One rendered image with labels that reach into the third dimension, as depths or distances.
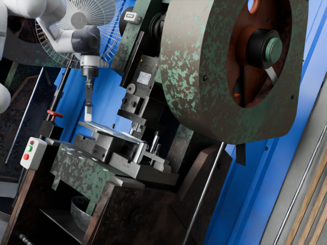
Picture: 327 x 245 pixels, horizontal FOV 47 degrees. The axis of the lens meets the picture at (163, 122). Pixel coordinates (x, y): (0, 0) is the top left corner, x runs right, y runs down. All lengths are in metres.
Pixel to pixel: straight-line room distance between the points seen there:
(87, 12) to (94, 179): 1.21
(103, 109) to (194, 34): 2.45
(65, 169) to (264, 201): 1.42
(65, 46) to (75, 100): 2.33
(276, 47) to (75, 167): 0.98
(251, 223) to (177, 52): 1.63
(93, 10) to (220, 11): 1.23
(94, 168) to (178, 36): 0.67
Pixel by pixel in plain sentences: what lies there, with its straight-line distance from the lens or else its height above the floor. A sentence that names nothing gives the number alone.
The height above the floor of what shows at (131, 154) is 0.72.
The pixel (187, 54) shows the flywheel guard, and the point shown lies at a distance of 1.28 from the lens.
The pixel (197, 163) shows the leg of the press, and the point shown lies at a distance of 1.87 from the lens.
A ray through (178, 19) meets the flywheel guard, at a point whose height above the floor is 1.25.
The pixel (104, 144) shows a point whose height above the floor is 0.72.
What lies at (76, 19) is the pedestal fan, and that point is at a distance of 2.41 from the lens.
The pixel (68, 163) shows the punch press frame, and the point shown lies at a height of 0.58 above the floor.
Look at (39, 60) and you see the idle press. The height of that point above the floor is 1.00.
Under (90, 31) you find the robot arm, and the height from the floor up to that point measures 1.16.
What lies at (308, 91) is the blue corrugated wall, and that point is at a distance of 2.69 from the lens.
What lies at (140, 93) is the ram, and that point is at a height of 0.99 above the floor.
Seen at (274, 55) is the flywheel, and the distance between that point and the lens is 1.56.
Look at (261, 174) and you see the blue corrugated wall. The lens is 2.64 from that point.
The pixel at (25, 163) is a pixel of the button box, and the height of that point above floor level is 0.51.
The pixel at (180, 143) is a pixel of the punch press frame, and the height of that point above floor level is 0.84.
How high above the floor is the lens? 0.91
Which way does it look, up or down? level
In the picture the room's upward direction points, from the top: 21 degrees clockwise
